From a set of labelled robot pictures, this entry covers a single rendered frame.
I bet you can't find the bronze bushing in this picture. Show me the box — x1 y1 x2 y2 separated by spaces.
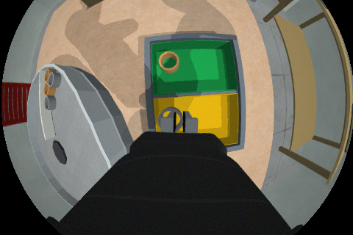
44 82 56 96
159 51 179 73
44 69 56 82

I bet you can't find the grey metal sleeve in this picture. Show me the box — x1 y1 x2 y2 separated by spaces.
44 96 57 110
48 72 61 87
157 107 183 133

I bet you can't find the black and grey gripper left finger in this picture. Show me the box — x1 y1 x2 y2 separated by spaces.
160 111 177 133

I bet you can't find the dark grey divided bin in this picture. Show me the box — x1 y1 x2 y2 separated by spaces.
144 33 246 152

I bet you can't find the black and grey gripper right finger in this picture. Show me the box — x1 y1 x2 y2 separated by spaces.
182 111 199 133

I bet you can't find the grey round turntable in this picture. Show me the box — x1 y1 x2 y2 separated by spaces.
27 64 134 207

